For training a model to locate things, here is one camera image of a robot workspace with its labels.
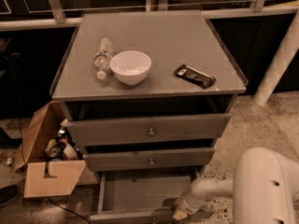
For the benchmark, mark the metal railing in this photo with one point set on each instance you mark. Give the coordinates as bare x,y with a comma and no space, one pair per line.
25,14

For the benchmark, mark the open cardboard box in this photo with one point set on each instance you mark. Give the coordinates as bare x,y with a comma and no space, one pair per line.
54,178

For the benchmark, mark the grey middle drawer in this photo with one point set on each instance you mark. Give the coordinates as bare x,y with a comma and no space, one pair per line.
149,159

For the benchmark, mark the black snack bar wrapper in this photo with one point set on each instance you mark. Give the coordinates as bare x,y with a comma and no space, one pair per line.
195,77

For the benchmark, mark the grey top drawer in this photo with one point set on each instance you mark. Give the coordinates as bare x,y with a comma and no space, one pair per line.
147,130

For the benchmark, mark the grey drawer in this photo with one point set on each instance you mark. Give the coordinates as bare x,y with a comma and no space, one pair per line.
147,130
145,196
149,159

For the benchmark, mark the white diagonal pole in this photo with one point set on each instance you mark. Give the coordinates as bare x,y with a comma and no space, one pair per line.
280,62

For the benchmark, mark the dark can in box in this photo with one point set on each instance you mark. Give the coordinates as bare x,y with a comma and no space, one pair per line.
57,150

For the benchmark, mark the clear plastic water bottle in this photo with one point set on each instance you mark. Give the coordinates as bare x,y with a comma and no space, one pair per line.
102,58

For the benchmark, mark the white bowl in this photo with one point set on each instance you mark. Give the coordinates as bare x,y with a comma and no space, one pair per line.
130,67

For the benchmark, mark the grey drawer cabinet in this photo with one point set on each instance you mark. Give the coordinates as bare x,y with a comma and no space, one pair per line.
171,39

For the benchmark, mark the black shoe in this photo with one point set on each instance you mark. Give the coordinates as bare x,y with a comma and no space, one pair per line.
9,194

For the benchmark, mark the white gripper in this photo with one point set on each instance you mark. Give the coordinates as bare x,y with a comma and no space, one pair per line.
187,204

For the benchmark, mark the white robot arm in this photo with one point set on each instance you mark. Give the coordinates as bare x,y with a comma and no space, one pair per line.
264,190

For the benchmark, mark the grey bottom drawer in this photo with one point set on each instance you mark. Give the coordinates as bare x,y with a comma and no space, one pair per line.
145,196

